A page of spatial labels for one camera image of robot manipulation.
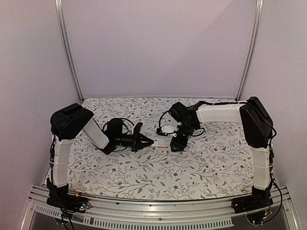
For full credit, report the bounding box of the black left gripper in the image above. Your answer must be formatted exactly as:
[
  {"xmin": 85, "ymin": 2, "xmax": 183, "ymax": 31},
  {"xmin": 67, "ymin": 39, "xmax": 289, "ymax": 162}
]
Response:
[{"xmin": 115, "ymin": 130, "xmax": 154, "ymax": 152}]

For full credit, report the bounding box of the white remote control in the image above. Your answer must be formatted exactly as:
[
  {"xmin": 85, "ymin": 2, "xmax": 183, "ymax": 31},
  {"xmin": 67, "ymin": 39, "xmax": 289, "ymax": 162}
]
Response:
[{"xmin": 151, "ymin": 140, "xmax": 171, "ymax": 150}]

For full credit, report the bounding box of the white battery cover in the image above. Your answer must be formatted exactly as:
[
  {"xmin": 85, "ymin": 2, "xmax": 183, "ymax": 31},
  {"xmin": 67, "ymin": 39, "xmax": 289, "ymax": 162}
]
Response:
[{"xmin": 152, "ymin": 141, "xmax": 170, "ymax": 147}]

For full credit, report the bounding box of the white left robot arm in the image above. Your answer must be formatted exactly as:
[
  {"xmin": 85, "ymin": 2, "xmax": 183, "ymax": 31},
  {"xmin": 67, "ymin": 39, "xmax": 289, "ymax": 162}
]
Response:
[{"xmin": 47, "ymin": 103, "xmax": 154, "ymax": 208}]

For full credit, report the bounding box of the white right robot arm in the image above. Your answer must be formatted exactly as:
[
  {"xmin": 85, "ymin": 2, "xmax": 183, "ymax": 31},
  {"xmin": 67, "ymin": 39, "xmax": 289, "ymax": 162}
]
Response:
[{"xmin": 168, "ymin": 96, "xmax": 277, "ymax": 209}]

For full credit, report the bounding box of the floral patterned table mat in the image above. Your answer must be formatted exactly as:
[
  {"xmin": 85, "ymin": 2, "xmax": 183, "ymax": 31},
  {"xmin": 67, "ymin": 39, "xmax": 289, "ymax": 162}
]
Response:
[{"xmin": 43, "ymin": 96, "xmax": 273, "ymax": 201}]

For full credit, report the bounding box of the right black camera cable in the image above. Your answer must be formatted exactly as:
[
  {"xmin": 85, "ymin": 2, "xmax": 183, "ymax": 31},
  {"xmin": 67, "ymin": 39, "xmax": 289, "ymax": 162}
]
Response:
[{"xmin": 158, "ymin": 110, "xmax": 171, "ymax": 129}]

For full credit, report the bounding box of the black camera cable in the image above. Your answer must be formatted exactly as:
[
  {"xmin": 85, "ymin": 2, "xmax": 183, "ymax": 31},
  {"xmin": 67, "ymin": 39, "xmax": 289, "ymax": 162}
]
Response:
[
  {"xmin": 158, "ymin": 110, "xmax": 171, "ymax": 129},
  {"xmin": 102, "ymin": 117, "xmax": 135, "ymax": 135}
]

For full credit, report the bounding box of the left black camera cable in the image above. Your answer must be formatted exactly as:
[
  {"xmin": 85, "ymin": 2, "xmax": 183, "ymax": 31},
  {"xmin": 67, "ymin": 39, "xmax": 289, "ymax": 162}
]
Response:
[{"xmin": 102, "ymin": 117, "xmax": 135, "ymax": 135}]

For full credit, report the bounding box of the front aluminium rail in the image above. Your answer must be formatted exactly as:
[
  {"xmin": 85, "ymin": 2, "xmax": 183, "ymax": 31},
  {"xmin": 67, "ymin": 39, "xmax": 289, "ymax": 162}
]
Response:
[{"xmin": 21, "ymin": 185, "xmax": 300, "ymax": 230}]

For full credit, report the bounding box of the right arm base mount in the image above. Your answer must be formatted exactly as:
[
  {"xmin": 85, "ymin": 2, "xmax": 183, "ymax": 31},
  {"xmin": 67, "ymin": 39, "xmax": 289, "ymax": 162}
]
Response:
[{"xmin": 231, "ymin": 187, "xmax": 273, "ymax": 225}]

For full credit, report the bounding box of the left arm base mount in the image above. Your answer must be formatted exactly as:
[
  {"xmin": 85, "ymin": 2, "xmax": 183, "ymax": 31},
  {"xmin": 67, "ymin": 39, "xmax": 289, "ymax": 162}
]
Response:
[{"xmin": 47, "ymin": 178, "xmax": 91, "ymax": 215}]

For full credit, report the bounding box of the left aluminium frame post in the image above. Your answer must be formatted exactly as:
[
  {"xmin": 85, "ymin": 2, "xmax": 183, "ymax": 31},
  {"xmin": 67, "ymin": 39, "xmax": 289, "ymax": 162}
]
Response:
[{"xmin": 54, "ymin": 0, "xmax": 84, "ymax": 102}]

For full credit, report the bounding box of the aluminium frame post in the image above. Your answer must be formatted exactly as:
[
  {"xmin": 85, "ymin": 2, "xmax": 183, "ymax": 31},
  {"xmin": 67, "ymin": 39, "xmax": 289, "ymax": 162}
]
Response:
[
  {"xmin": 54, "ymin": 0, "xmax": 84, "ymax": 102},
  {"xmin": 236, "ymin": 0, "xmax": 264, "ymax": 101}
]

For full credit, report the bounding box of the right aluminium frame post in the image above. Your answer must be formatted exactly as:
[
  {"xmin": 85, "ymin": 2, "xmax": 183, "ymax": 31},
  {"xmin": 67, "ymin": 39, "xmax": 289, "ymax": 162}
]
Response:
[{"xmin": 236, "ymin": 0, "xmax": 264, "ymax": 101}]

